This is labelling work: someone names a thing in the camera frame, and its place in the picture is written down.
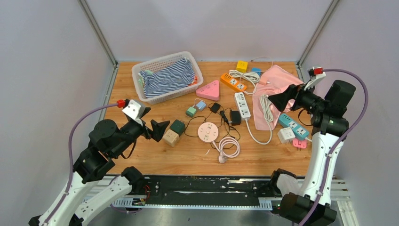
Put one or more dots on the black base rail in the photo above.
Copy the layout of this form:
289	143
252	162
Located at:
201	191

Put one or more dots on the green plug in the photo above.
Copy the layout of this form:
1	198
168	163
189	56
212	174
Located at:
191	111

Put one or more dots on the orange power strip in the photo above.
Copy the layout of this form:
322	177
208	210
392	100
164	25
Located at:
232	83

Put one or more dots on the white cube socket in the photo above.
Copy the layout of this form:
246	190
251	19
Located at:
286	135

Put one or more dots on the green patterned cube socket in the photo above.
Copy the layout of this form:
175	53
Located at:
178	127

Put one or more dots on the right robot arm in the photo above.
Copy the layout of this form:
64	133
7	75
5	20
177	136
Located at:
309	204

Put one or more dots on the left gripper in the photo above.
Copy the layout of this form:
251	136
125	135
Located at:
158	129

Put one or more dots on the beige wooden cube socket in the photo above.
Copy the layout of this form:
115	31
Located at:
171	138

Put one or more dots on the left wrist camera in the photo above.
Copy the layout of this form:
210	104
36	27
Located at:
134	110

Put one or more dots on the blue plug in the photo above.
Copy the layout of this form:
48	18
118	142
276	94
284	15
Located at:
201	105

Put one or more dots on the pink triangular power strip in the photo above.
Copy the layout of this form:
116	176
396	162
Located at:
210	91

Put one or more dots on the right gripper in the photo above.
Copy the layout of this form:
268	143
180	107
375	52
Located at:
281	100

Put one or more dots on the teal power strip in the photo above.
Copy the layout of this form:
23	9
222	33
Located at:
300	132

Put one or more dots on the yellow cube socket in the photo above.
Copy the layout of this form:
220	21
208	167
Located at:
242	66

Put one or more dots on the pink cloth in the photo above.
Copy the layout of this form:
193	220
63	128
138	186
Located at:
274	81

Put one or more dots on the pink plug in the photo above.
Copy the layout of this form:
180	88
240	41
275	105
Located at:
299	144

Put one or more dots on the white plastic basket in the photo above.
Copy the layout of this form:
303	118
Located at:
159	63

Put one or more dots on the white power strip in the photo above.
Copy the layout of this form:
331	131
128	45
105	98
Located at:
245	114

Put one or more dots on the blue white striped cloth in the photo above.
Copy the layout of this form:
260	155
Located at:
174	77

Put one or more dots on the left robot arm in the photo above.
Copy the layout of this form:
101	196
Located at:
107	142

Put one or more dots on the white round socket base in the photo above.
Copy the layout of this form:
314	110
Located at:
208	132

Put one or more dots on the small blue cube socket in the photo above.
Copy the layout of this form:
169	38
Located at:
257	70

